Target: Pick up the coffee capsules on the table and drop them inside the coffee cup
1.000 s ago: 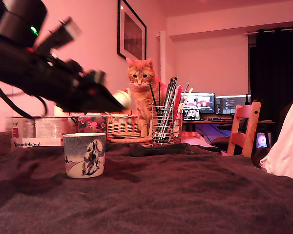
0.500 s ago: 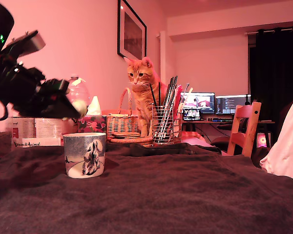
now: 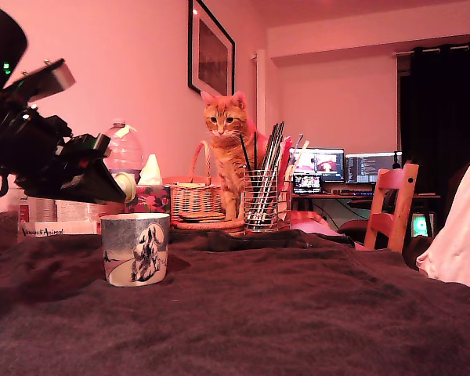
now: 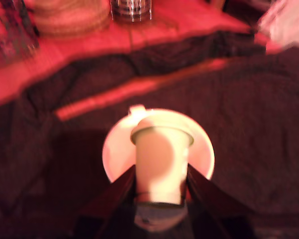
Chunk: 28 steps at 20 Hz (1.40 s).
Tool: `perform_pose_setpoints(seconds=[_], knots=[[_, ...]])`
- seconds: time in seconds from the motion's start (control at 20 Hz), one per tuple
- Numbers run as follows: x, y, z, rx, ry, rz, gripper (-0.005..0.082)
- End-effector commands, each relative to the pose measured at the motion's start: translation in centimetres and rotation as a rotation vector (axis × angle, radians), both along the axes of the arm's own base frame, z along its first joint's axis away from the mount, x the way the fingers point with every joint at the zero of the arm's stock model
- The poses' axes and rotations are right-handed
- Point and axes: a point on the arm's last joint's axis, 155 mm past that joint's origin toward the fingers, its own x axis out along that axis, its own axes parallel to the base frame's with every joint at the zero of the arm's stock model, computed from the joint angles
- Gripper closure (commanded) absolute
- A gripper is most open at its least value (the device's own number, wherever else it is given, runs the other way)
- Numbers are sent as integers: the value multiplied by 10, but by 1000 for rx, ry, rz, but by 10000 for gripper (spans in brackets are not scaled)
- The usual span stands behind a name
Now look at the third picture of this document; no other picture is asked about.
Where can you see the white coffee capsule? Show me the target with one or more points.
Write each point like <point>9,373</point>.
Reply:
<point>130,188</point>

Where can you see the white cup with winter print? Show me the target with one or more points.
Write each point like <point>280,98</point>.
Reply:
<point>121,250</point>

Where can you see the glass jar of coffee beans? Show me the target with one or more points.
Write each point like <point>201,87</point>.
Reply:
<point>0,231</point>

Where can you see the large clear water bottle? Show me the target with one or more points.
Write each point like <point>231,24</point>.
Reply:
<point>125,152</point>

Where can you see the white cardboard can tray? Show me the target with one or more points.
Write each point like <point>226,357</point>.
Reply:
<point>62,230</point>

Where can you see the floral tissue box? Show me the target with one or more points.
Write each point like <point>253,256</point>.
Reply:
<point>149,199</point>

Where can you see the white tissue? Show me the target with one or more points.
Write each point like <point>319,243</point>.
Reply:
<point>150,172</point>

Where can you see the square cork coaster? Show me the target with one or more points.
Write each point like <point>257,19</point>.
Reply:
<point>201,216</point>

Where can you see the round cork trivet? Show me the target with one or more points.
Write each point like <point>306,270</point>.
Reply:
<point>203,227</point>

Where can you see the orange tabby cat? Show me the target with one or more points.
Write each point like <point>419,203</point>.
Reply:
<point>227,156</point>

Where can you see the black straw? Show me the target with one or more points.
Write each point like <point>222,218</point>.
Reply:
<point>244,150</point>
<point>255,149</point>

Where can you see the black framed picture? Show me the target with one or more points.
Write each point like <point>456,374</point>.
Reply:
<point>211,51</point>

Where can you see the bundle of metal chopsticks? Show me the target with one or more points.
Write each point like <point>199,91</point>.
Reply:
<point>272,156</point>

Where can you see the red and white packet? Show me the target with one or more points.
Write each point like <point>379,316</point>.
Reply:
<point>286,156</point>

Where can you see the dark brown cloth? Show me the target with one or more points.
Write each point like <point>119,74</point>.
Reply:
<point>258,313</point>

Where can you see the pale wooden utensil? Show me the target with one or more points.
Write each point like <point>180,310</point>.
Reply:
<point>303,150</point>

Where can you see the small screen under monitor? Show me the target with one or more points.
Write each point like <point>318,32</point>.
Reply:
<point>307,184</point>

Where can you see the computer monitor with video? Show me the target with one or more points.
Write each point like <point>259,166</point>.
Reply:
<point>325,162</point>

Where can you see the wooden desk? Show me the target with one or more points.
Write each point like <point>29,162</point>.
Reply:
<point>337,196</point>

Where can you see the computer monitor with code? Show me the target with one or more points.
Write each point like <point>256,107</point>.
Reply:
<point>372,168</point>

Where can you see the wooden chair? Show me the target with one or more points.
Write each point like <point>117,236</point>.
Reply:
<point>391,219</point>

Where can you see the computer case with glowing fan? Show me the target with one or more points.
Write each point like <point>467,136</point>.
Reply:
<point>423,225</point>

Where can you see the dark curtain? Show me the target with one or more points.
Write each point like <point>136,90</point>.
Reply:
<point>442,117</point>

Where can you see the pale pink cloth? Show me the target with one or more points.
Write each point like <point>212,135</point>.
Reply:
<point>458,235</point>

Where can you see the grey camera box on bracket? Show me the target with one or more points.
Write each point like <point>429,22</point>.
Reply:
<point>51,80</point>

